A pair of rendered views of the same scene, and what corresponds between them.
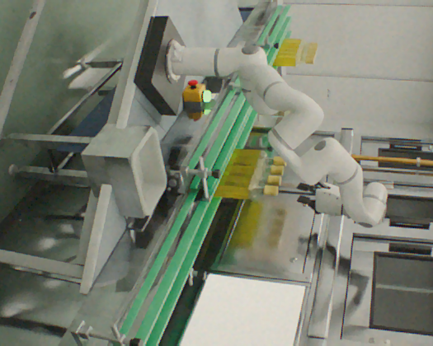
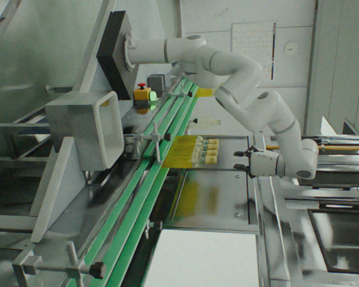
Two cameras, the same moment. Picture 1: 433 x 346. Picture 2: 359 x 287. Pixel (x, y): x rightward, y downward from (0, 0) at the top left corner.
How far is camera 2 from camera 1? 0.51 m
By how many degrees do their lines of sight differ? 15
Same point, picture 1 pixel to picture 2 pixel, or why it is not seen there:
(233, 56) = (180, 41)
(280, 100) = (226, 60)
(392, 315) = (346, 259)
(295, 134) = (240, 87)
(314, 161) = (259, 107)
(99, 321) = not seen: hidden behind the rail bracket
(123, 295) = (81, 237)
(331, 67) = (221, 132)
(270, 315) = (227, 260)
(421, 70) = not seen: hidden behind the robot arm
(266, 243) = (210, 204)
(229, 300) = (185, 250)
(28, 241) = not seen: outside the picture
